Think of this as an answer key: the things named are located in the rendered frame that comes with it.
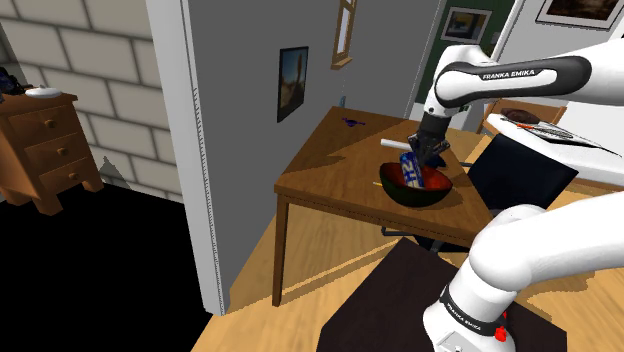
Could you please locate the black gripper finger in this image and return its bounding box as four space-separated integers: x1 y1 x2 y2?
407 132 431 166
427 139 451 168

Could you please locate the blue white drink can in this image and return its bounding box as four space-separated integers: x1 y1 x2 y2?
399 150 426 190

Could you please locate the white cylinder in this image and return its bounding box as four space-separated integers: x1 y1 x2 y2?
380 138 416 152

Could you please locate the red black bowl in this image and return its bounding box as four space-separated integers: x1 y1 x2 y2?
379 162 455 209

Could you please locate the black office chair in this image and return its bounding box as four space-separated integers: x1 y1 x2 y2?
380 133 580 254

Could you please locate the brown wooden table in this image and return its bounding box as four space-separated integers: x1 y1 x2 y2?
271 106 495 308

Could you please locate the wooden framed window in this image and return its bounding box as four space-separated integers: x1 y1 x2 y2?
330 0 359 71

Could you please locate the white desk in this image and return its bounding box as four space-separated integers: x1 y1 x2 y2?
484 108 624 187

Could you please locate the dark robot stand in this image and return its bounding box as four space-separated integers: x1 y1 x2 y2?
316 237 569 352

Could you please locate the wooden chest of drawers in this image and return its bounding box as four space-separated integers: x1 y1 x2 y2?
0 91 105 217

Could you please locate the white flat dish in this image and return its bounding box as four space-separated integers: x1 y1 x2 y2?
24 86 64 100

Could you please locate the dark blue object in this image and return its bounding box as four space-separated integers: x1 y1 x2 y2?
0 66 27 97

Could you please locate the grey framed wall picture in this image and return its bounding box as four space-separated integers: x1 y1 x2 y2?
440 6 493 46

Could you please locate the dark framed wall picture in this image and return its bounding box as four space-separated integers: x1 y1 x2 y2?
276 46 310 124

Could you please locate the white framed wall picture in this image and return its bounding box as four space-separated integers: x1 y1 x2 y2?
534 0 624 32

